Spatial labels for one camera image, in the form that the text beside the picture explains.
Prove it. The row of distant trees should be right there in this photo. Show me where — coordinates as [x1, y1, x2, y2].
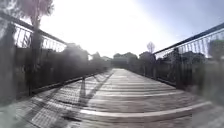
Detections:
[68, 41, 158, 69]

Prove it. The dark metal bridge railing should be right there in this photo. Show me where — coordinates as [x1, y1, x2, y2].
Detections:
[0, 11, 113, 107]
[126, 22, 224, 107]

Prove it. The palm tree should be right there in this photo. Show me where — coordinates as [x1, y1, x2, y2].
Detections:
[19, 0, 55, 78]

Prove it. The wooden plank bridge deck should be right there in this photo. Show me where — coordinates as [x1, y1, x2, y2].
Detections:
[0, 68, 224, 128]

